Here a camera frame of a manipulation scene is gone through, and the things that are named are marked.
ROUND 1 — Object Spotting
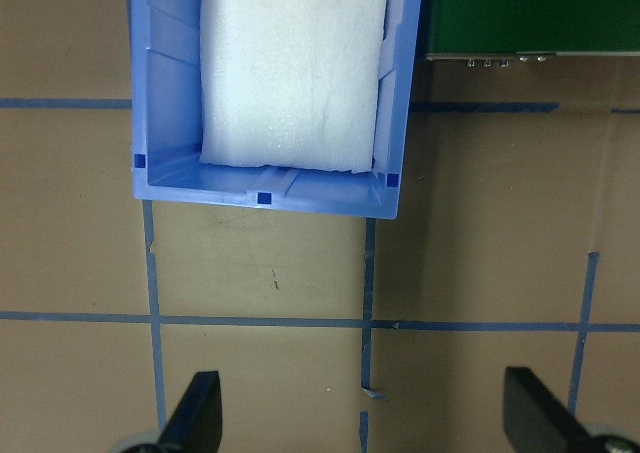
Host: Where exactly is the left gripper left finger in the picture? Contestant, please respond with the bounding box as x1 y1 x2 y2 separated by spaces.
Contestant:
157 371 222 453

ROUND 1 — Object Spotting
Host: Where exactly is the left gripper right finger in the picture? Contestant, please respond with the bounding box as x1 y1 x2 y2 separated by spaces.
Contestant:
502 366 592 452

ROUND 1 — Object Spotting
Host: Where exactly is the blue bin with foam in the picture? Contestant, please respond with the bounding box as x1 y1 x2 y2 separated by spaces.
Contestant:
128 0 421 219

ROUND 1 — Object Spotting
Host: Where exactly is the white foam pad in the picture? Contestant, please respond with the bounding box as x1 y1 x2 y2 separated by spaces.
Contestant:
200 0 386 173

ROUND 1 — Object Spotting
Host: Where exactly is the green conveyor belt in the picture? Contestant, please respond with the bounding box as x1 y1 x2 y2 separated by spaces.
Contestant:
418 0 639 59

